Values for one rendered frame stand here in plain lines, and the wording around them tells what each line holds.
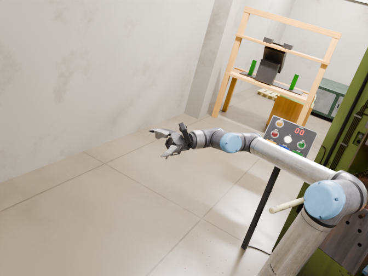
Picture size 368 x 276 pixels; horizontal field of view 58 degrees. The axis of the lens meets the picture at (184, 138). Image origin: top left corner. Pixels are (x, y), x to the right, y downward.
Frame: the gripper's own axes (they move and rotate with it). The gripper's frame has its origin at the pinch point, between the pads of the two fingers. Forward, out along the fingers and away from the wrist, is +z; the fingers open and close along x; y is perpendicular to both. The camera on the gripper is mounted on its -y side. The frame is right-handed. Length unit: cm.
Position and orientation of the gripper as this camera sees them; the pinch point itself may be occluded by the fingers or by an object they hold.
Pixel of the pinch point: (154, 142)
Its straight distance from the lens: 147.7
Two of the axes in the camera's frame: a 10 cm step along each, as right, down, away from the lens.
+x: -4.0, -7.6, 5.2
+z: -8.6, 1.1, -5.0
